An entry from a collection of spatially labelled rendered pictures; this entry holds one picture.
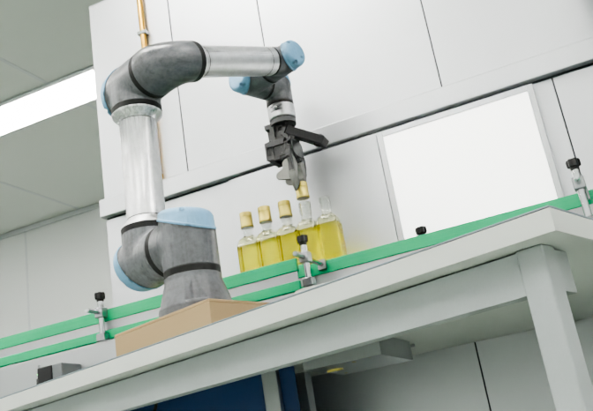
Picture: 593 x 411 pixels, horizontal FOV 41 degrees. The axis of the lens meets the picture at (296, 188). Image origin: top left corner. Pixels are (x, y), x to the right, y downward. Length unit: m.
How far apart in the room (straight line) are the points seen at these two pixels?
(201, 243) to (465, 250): 0.65
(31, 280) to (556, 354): 6.02
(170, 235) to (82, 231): 5.02
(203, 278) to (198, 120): 1.04
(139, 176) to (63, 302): 4.86
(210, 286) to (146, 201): 0.29
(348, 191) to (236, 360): 0.87
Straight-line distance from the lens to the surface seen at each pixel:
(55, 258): 6.74
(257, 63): 1.98
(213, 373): 1.50
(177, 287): 1.57
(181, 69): 1.81
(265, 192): 2.31
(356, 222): 2.17
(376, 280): 1.20
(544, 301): 1.11
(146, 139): 1.82
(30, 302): 6.84
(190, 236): 1.60
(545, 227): 1.07
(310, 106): 2.36
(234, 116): 2.47
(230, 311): 1.48
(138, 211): 1.76
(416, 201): 2.14
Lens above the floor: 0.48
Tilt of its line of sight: 19 degrees up
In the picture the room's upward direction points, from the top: 10 degrees counter-clockwise
